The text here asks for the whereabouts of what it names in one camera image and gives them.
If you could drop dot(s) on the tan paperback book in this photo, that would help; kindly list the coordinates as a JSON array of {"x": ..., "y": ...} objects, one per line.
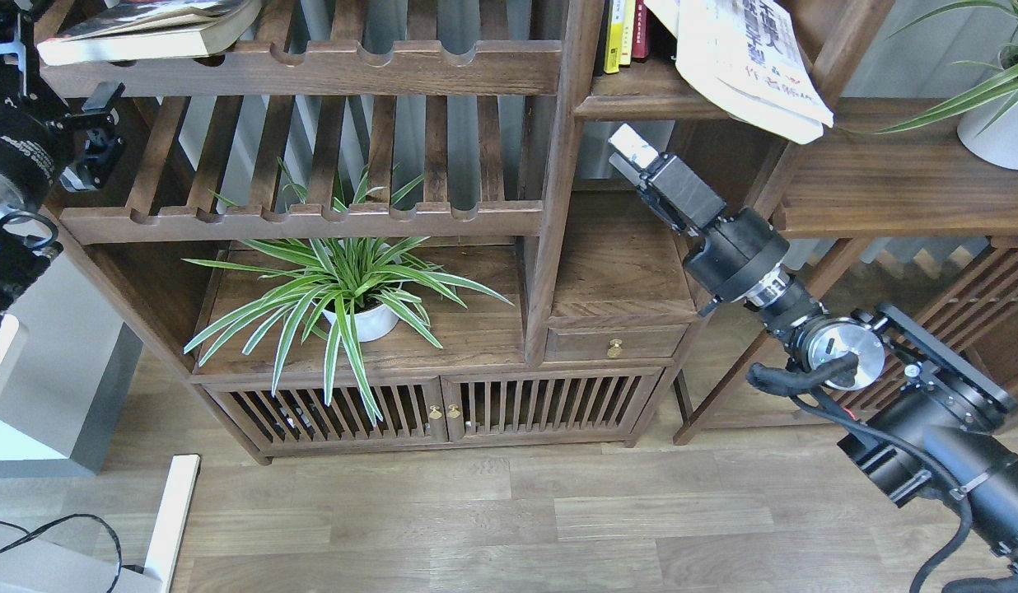
[{"x": 133, "y": 30}]

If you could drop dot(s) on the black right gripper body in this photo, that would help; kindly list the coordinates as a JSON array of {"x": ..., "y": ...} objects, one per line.
[{"x": 738, "y": 257}]

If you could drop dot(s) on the red book spine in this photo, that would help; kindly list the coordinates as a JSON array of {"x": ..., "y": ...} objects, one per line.
[{"x": 640, "y": 43}]

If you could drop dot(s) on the large white book blue text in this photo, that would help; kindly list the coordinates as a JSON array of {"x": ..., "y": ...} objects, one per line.
[{"x": 743, "y": 57}]

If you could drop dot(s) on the yellow book spine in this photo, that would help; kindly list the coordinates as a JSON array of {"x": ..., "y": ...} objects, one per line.
[{"x": 609, "y": 59}]

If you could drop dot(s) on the cream book spine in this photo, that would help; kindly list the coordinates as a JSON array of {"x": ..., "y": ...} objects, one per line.
[{"x": 629, "y": 22}]

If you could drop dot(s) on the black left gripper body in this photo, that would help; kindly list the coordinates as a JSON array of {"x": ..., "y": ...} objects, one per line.
[{"x": 42, "y": 142}]

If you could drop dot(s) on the potted plant on side shelf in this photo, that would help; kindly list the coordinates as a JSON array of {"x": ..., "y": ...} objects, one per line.
[{"x": 963, "y": 55}]

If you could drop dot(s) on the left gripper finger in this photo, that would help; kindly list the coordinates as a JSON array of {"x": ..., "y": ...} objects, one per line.
[{"x": 103, "y": 97}]

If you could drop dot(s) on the wooden side shelf unit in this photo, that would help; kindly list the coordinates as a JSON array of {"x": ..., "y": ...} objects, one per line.
[{"x": 855, "y": 188}]

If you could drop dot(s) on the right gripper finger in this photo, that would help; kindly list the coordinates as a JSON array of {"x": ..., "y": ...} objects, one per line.
[{"x": 633, "y": 157}]

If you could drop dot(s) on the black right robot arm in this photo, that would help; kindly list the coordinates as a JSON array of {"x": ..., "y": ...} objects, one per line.
[{"x": 920, "y": 419}]

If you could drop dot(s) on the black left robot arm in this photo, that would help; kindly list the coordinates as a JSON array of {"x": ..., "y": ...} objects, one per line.
[{"x": 28, "y": 241}]

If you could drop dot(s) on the spider plant in white pot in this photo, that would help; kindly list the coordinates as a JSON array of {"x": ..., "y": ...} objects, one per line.
[{"x": 324, "y": 288}]

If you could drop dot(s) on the dark wooden bookshelf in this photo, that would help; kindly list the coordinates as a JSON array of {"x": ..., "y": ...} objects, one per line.
[{"x": 461, "y": 121}]

